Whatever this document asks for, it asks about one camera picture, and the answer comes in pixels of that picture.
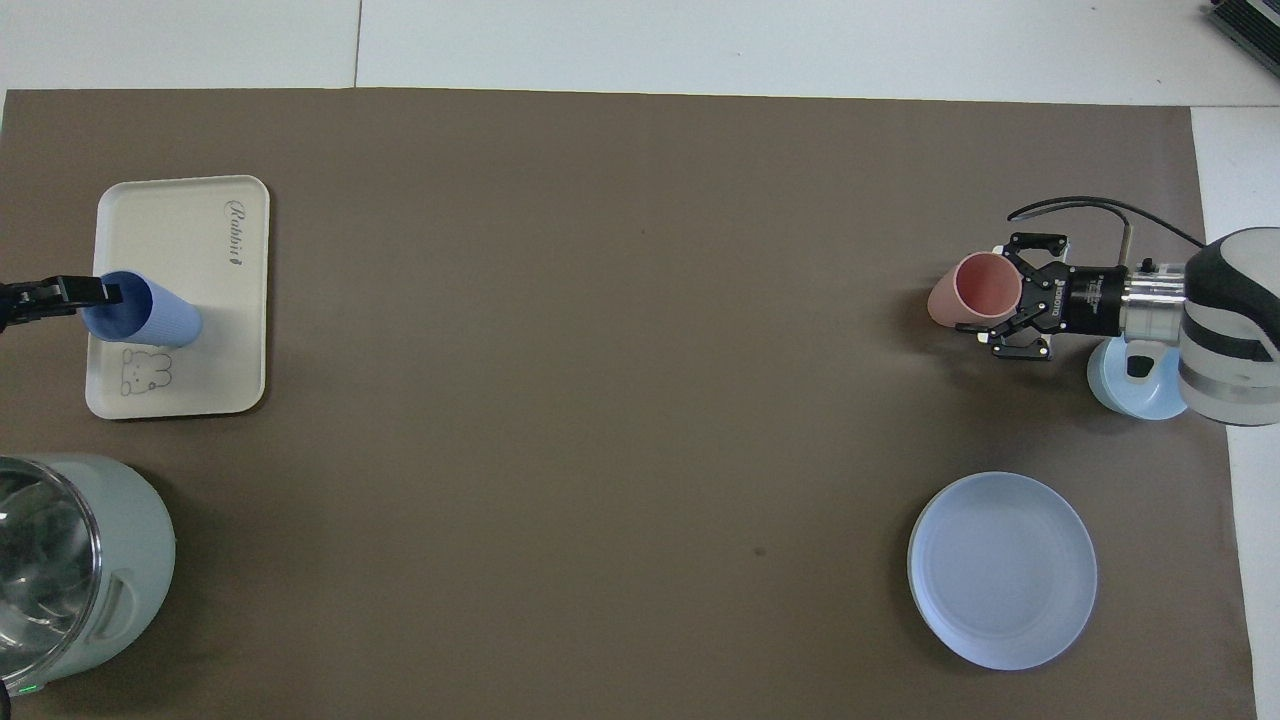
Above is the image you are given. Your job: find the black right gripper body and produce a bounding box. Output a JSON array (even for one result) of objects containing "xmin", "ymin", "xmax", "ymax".
[{"xmin": 1040, "ymin": 262, "xmax": 1131, "ymax": 339}]

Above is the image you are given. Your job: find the blue round plate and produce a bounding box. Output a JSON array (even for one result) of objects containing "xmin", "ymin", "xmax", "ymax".
[{"xmin": 907, "ymin": 471, "xmax": 1098, "ymax": 671}]

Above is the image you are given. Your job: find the cream rabbit print tray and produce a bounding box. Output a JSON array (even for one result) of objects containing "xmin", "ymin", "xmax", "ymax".
[{"xmin": 84, "ymin": 175, "xmax": 271, "ymax": 421}]

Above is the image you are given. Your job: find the pale green cooking pot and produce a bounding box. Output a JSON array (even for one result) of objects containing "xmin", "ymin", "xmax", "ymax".
[{"xmin": 0, "ymin": 453, "xmax": 178, "ymax": 698}]

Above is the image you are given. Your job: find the light blue bowl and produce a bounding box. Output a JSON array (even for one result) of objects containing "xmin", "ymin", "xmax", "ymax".
[{"xmin": 1087, "ymin": 337, "xmax": 1191, "ymax": 421}]

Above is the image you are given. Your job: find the brown table mat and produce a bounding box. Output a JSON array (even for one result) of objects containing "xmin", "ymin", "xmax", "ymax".
[{"xmin": 0, "ymin": 88, "xmax": 1259, "ymax": 720}]

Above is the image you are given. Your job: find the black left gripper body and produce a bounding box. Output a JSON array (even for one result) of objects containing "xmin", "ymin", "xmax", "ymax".
[{"xmin": 0, "ymin": 280, "xmax": 61, "ymax": 333}]

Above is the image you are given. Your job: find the blue plastic cup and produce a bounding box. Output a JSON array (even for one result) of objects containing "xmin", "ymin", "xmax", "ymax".
[{"xmin": 80, "ymin": 270, "xmax": 204, "ymax": 349}]

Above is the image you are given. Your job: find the dark grey ribbed device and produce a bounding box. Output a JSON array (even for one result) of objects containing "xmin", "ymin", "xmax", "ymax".
[{"xmin": 1205, "ymin": 0, "xmax": 1280, "ymax": 51}]

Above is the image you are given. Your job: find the pink plastic cup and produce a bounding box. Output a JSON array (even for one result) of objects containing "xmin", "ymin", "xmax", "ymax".
[{"xmin": 927, "ymin": 252, "xmax": 1025, "ymax": 328}]

